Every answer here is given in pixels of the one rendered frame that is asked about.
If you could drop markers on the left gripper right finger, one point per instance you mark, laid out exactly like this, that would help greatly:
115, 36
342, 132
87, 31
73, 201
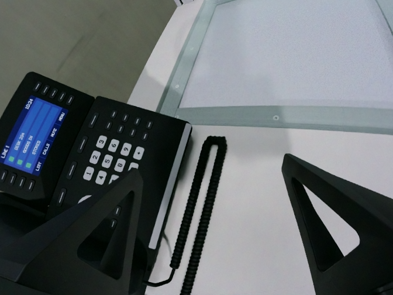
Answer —
369, 266

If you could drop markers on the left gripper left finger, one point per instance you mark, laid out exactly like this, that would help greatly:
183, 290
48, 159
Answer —
46, 257

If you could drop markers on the black desk telephone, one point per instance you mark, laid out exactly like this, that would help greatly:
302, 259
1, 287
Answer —
59, 146

